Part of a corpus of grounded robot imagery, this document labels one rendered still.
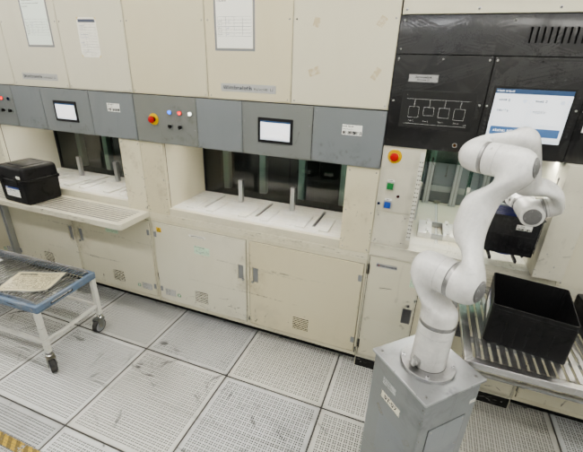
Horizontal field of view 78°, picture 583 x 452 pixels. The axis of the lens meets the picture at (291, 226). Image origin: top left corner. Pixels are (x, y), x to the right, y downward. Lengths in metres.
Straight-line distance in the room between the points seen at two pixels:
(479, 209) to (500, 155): 0.16
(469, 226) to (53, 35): 2.57
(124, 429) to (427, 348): 1.59
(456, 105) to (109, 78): 1.95
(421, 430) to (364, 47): 1.55
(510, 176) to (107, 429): 2.13
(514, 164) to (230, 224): 1.61
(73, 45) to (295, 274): 1.94
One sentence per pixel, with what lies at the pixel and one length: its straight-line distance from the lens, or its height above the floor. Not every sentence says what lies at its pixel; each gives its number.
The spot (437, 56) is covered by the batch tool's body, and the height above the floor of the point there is 1.79.
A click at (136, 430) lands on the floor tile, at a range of 2.25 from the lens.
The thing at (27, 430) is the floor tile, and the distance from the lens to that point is 2.48.
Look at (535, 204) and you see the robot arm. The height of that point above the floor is 1.29.
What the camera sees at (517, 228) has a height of 1.12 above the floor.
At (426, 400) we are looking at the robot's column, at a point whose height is 0.76.
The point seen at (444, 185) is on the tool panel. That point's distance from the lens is 2.81.
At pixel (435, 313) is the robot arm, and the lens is 1.29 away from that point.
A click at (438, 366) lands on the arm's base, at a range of 1.41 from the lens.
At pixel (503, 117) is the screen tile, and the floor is 1.57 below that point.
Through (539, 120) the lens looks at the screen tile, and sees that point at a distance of 1.86.
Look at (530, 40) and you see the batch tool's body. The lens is 1.84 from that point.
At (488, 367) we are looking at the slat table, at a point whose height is 0.76.
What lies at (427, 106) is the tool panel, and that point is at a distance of 1.81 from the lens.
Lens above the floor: 1.72
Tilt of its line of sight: 24 degrees down
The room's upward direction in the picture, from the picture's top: 2 degrees clockwise
